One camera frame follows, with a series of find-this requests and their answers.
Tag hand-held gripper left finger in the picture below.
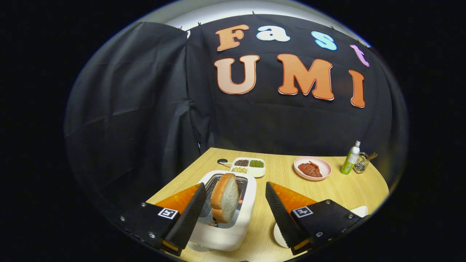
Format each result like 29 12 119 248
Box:
116 183 207 256

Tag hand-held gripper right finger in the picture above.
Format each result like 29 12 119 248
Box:
265 182 363 256

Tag pink plate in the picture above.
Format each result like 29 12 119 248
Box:
293 156 332 181

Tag black backdrop cloth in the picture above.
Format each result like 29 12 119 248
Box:
64 14 397 219

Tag metal wire utensil holder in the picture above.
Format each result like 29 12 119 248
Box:
353 152 370 174

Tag white round plate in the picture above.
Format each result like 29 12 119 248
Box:
273 206 368 249

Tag green and silver bottle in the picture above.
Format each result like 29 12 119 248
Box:
340 140 361 175

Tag toasted bread slice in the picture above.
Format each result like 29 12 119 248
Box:
210 173 240 224

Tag white toaster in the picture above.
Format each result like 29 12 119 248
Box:
187 170 257 252

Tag white divided condiment dish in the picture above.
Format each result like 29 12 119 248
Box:
230 157 266 178

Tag red meat pieces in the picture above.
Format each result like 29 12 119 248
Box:
298 161 323 178

